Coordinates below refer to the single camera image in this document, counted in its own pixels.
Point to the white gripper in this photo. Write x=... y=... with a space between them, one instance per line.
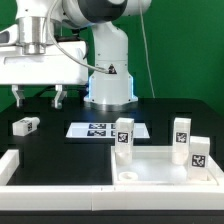
x=53 y=67

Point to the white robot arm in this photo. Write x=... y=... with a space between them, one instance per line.
x=70 y=42

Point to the white tag base sheet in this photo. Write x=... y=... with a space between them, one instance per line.
x=101 y=130

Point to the white U-shaped fence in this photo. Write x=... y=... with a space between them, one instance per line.
x=93 y=198

